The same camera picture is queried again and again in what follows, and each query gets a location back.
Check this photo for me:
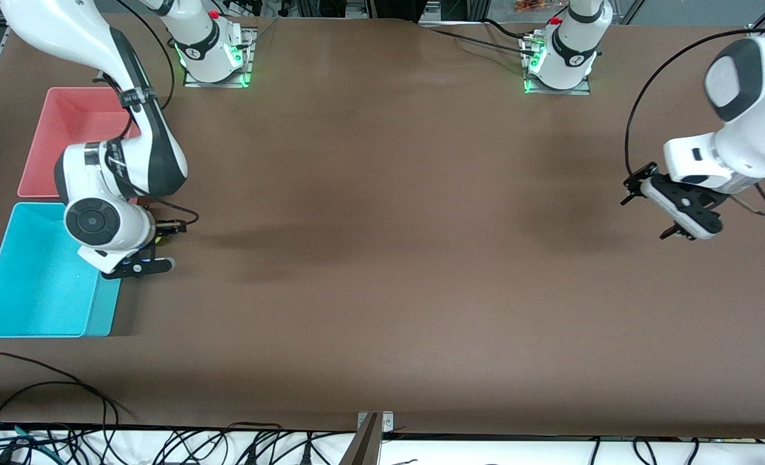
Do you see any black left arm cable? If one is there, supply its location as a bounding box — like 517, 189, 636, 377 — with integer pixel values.
624, 26, 762, 183

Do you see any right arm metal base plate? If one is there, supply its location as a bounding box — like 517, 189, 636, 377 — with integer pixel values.
182, 27, 255, 88

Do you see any teal cable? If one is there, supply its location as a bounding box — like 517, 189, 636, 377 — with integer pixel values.
0, 420, 57, 462

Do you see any small metal bracket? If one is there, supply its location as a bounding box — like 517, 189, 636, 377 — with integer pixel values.
356, 411, 394, 435

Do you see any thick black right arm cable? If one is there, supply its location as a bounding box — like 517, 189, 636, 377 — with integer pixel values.
116, 0, 176, 110

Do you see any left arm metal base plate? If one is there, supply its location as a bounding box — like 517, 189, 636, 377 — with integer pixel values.
523, 36, 593, 96

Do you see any dark metal strut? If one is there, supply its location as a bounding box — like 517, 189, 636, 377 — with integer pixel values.
338, 413, 383, 465

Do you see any blue plastic bin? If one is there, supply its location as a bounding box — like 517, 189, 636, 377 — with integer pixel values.
0, 201, 122, 338

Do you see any pink plastic bin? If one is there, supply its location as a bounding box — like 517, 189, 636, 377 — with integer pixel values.
17, 87, 143, 198

